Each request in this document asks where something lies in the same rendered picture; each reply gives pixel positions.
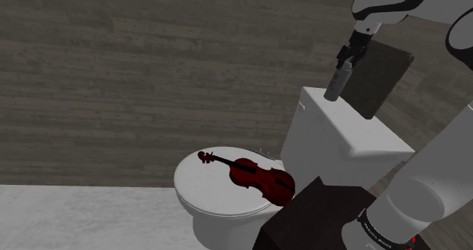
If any grey spray bottle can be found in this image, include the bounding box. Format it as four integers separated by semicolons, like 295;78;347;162
324;55;355;102

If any white toilet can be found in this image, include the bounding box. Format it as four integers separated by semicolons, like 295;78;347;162
173;86;416;250

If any dark red violin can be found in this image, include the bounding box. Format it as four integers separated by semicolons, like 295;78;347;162
197;150;296;208

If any dark robot stand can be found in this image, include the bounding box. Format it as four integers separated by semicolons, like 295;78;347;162
252;176;431;250

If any dark wall picture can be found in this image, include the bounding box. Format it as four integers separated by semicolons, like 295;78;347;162
339;39;415;120

